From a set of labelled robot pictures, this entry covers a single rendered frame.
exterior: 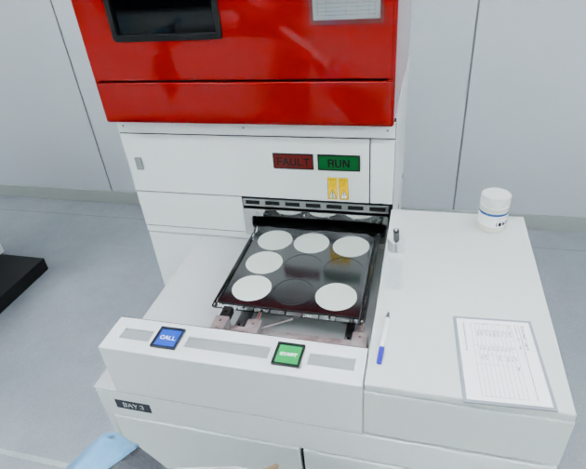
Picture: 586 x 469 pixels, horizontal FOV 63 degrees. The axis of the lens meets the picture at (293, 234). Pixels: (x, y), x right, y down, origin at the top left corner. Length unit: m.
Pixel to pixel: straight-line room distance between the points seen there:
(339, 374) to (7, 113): 3.44
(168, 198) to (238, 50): 0.57
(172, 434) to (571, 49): 2.44
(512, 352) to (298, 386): 0.40
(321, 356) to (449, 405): 0.25
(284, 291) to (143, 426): 0.46
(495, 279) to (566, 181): 1.98
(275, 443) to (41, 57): 3.01
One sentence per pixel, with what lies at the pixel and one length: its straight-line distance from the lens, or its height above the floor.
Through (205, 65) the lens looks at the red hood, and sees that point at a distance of 1.30.
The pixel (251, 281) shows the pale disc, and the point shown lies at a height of 0.90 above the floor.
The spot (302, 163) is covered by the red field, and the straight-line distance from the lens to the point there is 1.36.
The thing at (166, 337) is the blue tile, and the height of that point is 0.96.
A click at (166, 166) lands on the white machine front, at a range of 1.53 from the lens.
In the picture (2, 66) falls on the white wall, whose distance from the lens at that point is 3.88.
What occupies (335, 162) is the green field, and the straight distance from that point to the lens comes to 1.34.
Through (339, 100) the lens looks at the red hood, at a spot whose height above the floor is 1.29.
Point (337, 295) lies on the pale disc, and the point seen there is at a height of 0.90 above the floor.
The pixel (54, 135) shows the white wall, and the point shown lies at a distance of 3.85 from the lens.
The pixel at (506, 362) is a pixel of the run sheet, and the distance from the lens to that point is 0.98.
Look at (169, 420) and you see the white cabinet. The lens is 1.20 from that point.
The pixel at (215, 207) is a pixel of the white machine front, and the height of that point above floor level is 0.93.
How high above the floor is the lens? 1.67
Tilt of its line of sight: 33 degrees down
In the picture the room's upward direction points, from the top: 5 degrees counter-clockwise
